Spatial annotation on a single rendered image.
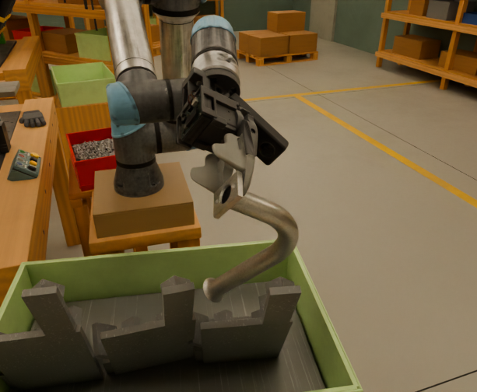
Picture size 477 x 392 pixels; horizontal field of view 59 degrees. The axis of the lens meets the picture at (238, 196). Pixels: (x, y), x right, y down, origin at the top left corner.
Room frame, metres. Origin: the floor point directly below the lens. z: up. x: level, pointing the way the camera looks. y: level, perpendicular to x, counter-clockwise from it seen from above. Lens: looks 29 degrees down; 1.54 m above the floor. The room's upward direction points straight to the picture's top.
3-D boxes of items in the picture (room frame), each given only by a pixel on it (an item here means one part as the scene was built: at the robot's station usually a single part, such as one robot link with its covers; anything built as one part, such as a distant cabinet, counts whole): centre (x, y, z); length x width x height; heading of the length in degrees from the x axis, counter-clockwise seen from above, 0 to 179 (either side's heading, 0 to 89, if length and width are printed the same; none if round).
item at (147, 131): (1.16, 0.30, 1.10); 0.13 x 0.12 x 0.14; 107
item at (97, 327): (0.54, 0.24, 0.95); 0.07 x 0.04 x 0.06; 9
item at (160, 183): (1.16, 0.31, 0.98); 0.15 x 0.15 x 0.10
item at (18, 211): (1.50, 0.82, 0.82); 1.50 x 0.14 x 0.15; 19
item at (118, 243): (1.16, 0.31, 0.83); 0.32 x 0.32 x 0.04; 15
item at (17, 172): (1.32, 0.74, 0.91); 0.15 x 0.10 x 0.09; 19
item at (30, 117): (1.84, 0.94, 0.91); 0.20 x 0.11 x 0.03; 28
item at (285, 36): (7.76, -0.69, 0.37); 1.20 x 0.80 x 0.74; 117
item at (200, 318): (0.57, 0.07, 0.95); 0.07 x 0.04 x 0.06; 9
